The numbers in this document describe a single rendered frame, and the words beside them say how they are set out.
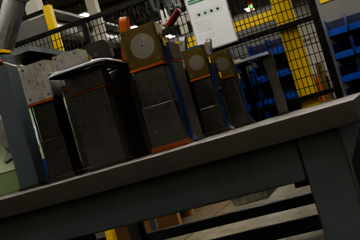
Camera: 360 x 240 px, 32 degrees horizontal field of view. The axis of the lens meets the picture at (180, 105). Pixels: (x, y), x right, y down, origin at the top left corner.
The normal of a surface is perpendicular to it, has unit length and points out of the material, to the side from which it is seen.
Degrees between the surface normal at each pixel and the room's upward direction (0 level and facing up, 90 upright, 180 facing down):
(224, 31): 90
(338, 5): 90
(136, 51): 90
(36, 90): 90
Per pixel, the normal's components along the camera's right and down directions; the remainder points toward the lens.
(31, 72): -0.27, 0.02
